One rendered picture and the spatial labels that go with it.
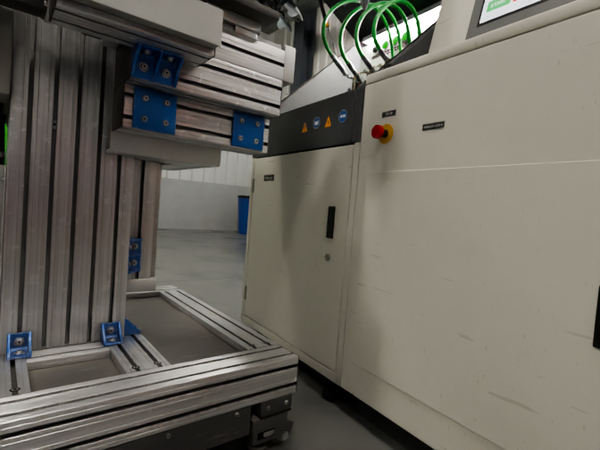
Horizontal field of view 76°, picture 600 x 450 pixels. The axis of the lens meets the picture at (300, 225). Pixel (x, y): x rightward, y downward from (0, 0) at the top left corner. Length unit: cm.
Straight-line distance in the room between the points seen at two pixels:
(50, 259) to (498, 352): 96
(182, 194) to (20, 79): 717
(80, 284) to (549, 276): 97
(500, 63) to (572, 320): 50
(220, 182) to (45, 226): 754
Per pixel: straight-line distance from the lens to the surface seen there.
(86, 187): 101
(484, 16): 133
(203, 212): 829
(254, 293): 165
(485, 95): 91
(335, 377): 124
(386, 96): 110
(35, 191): 100
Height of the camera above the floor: 58
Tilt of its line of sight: 2 degrees down
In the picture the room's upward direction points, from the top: 4 degrees clockwise
